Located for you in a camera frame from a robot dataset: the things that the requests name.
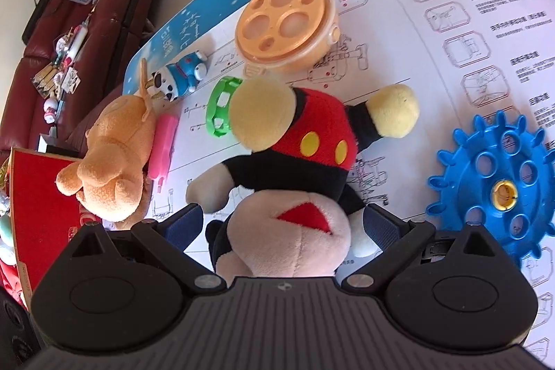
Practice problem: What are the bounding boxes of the red box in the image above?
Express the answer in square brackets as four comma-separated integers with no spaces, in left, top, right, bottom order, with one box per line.
[9,147,105,303]

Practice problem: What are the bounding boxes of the pink plastic toy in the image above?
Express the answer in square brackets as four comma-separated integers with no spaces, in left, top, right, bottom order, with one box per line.
[147,113,180,194]

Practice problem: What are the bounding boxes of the mouse plush toy red shorts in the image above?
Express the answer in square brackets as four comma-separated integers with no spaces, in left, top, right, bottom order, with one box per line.
[186,75,420,279]

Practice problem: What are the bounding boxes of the black bag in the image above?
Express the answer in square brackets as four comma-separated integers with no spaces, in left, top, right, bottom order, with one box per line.
[22,0,62,44]

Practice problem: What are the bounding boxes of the spotted dog toy blue shirt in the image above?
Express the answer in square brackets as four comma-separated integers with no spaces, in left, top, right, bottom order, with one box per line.
[147,49,210,103]

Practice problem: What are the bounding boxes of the dark red leather sofa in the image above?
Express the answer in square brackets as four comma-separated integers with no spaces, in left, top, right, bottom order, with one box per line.
[0,0,178,156]

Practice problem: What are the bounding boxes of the pile of small toys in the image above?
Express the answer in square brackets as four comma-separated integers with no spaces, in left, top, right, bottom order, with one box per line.
[30,15,91,126]

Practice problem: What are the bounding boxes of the white instruction sheet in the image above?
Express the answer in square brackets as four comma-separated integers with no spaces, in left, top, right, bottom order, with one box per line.
[145,0,555,370]

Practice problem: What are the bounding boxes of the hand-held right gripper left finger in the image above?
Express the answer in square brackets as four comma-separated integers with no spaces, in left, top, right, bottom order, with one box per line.
[69,203,228,295]

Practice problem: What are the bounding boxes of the blue plastic gear toy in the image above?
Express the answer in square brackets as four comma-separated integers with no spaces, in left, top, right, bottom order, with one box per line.
[427,110,555,273]

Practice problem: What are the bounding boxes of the orange container with holed lid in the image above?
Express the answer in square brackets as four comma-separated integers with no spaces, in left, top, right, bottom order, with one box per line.
[234,0,341,74]

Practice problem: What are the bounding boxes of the green plastic basket cup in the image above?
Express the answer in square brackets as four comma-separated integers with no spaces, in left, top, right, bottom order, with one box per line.
[205,76,244,139]

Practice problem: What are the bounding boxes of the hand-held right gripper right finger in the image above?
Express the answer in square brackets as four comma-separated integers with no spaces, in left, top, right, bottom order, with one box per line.
[343,204,496,294]

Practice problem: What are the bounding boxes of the orange bear plush toy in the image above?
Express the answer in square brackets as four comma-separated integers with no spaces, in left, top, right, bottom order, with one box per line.
[56,58,159,224]

